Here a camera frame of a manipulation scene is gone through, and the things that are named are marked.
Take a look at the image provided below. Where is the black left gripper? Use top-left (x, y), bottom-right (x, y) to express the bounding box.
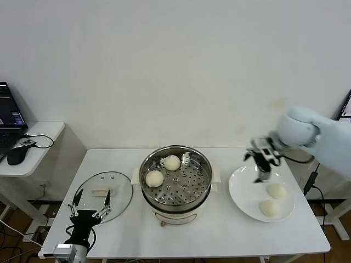
top-left (67, 188), bottom-right (112, 246)

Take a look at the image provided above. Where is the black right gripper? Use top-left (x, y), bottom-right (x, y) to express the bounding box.
top-left (243, 136), bottom-right (278, 184)

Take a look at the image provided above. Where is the round glass pot lid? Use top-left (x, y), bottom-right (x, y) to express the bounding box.
top-left (72, 171), bottom-right (134, 225)

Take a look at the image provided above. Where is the white steamed baozi bun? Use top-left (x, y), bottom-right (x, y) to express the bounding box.
top-left (259, 200), bottom-right (281, 219)
top-left (145, 169), bottom-right (165, 188)
top-left (267, 184), bottom-right (287, 200)
top-left (163, 155), bottom-right (182, 172)

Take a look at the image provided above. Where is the steel steamer basket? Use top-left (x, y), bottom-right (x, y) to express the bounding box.
top-left (139, 145), bottom-right (213, 207)

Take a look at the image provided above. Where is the white round plate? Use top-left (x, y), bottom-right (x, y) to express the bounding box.
top-left (229, 165), bottom-right (296, 223)

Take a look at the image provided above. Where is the white side table with mouse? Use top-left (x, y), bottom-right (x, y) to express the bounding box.
top-left (0, 121), bottom-right (88, 230)

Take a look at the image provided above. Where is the cream electric cooking pot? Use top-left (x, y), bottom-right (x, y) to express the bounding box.
top-left (131, 165), bottom-right (222, 228)

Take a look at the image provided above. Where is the black computer mouse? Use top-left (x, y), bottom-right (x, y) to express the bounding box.
top-left (7, 146), bottom-right (30, 165)

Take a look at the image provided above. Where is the black laptop with light windows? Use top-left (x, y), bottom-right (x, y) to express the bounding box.
top-left (336, 89), bottom-right (351, 121)

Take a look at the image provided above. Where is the black laptop with dark screen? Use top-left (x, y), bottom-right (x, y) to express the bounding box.
top-left (0, 81), bottom-right (29, 162)

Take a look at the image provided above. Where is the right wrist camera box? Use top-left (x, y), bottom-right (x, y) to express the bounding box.
top-left (262, 147), bottom-right (281, 167)

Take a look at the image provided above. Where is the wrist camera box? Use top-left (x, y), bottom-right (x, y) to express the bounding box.
top-left (262, 147), bottom-right (281, 167)
top-left (38, 243), bottom-right (76, 260)

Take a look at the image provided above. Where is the black power adapter cable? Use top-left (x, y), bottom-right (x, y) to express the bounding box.
top-left (303, 163), bottom-right (330, 233)

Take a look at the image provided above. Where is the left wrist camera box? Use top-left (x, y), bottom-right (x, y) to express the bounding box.
top-left (38, 243), bottom-right (76, 260)

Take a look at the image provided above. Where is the black usb cable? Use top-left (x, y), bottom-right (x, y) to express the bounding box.
top-left (24, 133), bottom-right (55, 149)

